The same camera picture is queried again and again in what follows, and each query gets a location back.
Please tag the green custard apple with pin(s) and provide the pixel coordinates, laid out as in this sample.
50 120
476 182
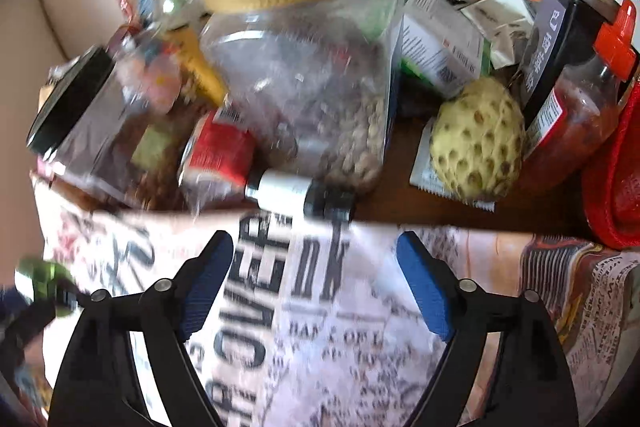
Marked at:
480 137

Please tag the clear jar with black lid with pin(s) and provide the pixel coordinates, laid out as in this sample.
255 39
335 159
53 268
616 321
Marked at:
85 107

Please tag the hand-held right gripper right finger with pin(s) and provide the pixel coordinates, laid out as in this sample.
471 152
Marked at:
425 292

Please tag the red sauce squeeze bottle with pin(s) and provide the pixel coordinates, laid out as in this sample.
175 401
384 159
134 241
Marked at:
575 117

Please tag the white paper packet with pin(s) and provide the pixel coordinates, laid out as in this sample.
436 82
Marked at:
505 27

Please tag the yellow bottle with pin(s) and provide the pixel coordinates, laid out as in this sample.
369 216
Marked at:
200 67

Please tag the small bottle with white label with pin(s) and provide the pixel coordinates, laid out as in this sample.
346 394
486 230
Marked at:
285 192

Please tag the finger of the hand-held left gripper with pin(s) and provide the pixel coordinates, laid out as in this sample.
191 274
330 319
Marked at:
35 322

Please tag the thin wooden stick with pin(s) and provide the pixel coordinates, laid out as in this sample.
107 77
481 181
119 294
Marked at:
50 22

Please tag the white and green carton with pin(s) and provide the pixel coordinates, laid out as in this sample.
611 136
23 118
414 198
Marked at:
440 42

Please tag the printed newspaper-style tablecloth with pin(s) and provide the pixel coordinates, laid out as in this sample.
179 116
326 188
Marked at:
325 332

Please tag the red thermos jug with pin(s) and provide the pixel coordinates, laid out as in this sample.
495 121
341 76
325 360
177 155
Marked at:
620 177

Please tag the dark green can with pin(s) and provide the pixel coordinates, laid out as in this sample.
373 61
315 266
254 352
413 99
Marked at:
42 277

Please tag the clear jar with tan lid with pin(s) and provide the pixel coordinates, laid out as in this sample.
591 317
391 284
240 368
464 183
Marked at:
310 72

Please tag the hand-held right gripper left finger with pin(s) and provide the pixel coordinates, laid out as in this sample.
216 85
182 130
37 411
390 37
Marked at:
205 287

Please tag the tall black box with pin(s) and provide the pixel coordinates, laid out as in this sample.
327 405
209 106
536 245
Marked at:
550 37

